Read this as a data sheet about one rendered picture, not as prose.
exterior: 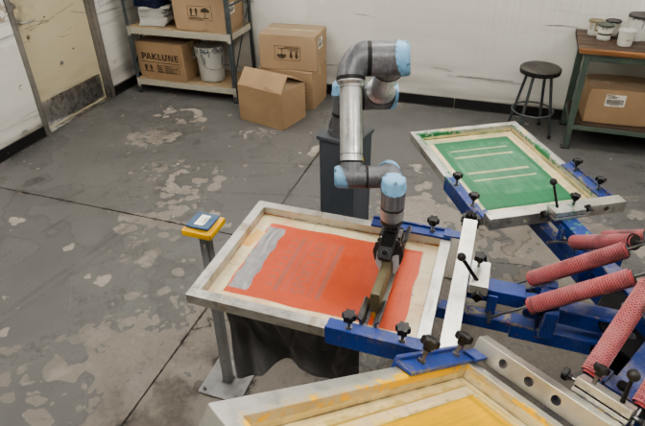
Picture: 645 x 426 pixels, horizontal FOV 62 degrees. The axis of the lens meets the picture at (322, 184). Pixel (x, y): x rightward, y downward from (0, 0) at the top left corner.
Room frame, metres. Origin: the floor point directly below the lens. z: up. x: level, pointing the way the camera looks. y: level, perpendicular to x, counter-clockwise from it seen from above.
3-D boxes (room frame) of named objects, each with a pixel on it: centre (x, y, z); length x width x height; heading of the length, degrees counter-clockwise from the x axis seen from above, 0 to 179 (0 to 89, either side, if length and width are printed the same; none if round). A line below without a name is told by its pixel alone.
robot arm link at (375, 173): (1.50, -0.20, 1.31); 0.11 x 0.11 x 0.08; 89
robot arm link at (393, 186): (1.40, -0.22, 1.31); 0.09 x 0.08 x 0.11; 179
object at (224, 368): (1.75, 0.48, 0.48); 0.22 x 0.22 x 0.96; 71
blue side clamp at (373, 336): (1.11, -0.15, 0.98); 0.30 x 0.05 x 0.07; 71
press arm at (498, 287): (1.26, -0.54, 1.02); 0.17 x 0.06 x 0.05; 71
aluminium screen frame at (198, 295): (1.45, -0.01, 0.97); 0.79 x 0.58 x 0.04; 71
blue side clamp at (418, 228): (1.63, -0.33, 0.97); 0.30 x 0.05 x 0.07; 71
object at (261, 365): (1.27, 0.11, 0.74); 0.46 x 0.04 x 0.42; 71
